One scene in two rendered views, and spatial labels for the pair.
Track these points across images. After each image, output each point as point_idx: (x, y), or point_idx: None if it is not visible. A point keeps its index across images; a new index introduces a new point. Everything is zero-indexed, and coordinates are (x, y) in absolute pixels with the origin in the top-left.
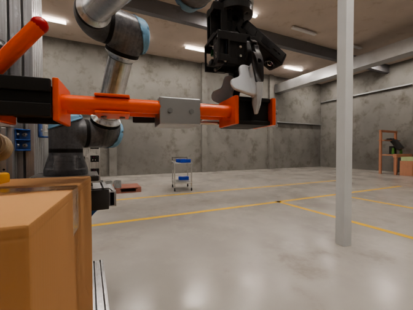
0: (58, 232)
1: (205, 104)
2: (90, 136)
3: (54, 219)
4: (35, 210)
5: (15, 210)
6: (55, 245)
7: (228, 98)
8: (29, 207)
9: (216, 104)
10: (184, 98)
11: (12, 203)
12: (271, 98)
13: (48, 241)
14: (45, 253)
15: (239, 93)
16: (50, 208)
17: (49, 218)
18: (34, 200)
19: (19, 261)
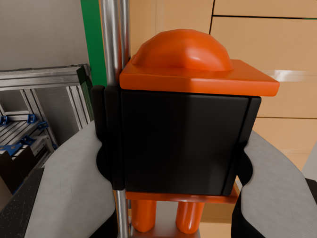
0: (209, 208)
1: (198, 224)
2: None
3: (218, 216)
4: (229, 227)
5: (224, 232)
6: (215, 204)
7: (194, 202)
8: (221, 229)
9: (199, 209)
10: None
11: (206, 235)
12: (272, 96)
13: (227, 210)
14: (230, 207)
15: (98, 171)
16: (225, 223)
17: (228, 219)
18: (202, 230)
19: None
